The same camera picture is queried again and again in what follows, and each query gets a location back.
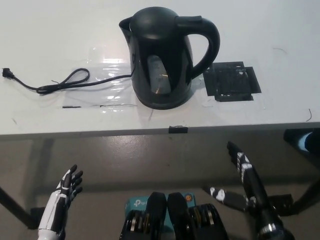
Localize black electric kettle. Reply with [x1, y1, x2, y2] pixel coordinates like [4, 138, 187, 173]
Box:
[118, 7, 221, 105]

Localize black and blue object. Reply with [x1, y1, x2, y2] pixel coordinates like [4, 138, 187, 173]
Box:
[283, 128, 320, 153]

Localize round black kettle base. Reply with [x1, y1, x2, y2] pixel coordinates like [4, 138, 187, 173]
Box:
[136, 96, 193, 110]

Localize square black tape patch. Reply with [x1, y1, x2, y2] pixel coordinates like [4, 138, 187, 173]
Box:
[203, 60, 263, 103]

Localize white and black left hand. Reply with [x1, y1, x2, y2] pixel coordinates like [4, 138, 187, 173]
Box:
[37, 164, 84, 232]

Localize black table leg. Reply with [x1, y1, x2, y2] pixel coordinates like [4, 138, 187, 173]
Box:
[0, 186, 33, 230]
[291, 172, 320, 214]

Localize white and black right hand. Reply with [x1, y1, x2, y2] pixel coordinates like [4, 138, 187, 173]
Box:
[202, 141, 276, 214]

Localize black power cord with plug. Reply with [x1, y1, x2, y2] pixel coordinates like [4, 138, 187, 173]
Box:
[1, 67, 134, 96]

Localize clear plastic sheet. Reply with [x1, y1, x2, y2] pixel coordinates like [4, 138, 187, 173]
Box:
[61, 58, 139, 110]

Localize small black edge tape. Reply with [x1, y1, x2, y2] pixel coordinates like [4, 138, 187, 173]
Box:
[168, 125, 189, 134]

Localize teal tp-link box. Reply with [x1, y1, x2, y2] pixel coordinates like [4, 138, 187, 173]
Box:
[124, 191, 197, 232]

